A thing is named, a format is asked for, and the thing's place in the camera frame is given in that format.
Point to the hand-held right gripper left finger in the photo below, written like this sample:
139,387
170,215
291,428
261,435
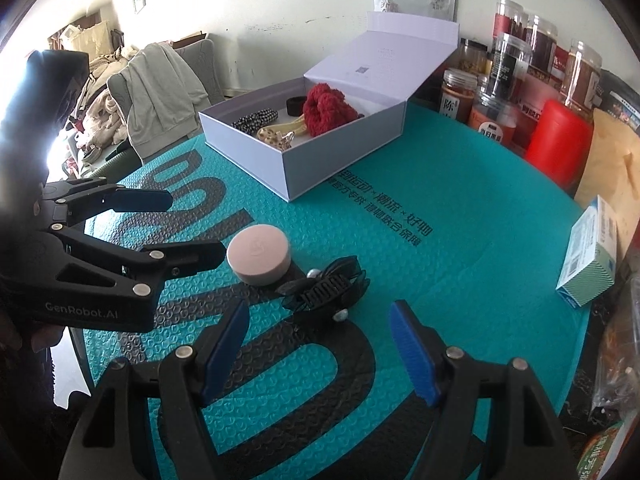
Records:
225,350

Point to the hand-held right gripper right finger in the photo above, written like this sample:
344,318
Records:
412,350

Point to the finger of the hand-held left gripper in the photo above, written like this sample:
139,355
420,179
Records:
140,201
195,255

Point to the pink round compact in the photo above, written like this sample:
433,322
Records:
257,252

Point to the black pearl claw clip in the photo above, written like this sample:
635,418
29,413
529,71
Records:
320,292

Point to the black white gingham hair bow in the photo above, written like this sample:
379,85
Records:
252,120

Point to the leopard print hair clip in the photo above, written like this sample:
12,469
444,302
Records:
275,139

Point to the cream hair clip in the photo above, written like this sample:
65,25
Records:
291,125

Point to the lavender cardboard box with lid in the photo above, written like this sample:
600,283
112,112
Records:
345,160

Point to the red fluffy scrunchie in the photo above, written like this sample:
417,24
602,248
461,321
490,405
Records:
327,107

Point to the person's left hand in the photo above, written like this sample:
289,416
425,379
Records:
32,341

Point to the teal bubble mailer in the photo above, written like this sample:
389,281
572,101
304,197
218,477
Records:
450,270

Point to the pile of clothes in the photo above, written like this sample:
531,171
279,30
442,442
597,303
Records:
102,120

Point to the grey garment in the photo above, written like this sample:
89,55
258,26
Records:
160,95

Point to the grey chair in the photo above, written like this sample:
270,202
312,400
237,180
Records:
207,75

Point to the white blue medicine box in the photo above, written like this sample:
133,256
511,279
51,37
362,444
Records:
587,255

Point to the clear plastic snack bag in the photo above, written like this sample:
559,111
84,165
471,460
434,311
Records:
620,340

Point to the green snack packet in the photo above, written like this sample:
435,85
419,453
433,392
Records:
607,452

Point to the short clear jar orange label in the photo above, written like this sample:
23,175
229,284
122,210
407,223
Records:
492,120

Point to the red canister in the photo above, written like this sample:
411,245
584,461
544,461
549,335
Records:
557,142

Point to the clear jar orange powder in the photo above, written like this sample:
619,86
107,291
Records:
457,97

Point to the kraft paper bag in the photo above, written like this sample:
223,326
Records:
612,170

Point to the pink bottle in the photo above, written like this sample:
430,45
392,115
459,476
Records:
532,105

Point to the clear jar yellow contents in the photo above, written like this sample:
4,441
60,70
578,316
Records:
472,57

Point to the clear jar black label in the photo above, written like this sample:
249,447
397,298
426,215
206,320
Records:
510,67

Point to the clear jar brown powder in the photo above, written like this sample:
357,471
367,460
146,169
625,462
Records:
580,80

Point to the black printed pouch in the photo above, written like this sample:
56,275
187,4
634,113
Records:
622,102

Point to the clear jar dark dried fruit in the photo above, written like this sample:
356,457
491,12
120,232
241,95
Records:
542,45

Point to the clear jar red label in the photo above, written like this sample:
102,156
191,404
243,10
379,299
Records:
506,17

